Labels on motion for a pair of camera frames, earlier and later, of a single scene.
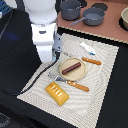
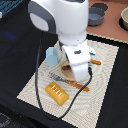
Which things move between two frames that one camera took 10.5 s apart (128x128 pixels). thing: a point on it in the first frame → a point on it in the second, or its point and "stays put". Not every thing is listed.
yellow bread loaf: x=57 y=93 stays put
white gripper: x=43 y=36 → x=79 y=57
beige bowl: x=124 y=18 stays put
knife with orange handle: x=74 y=84 stays put
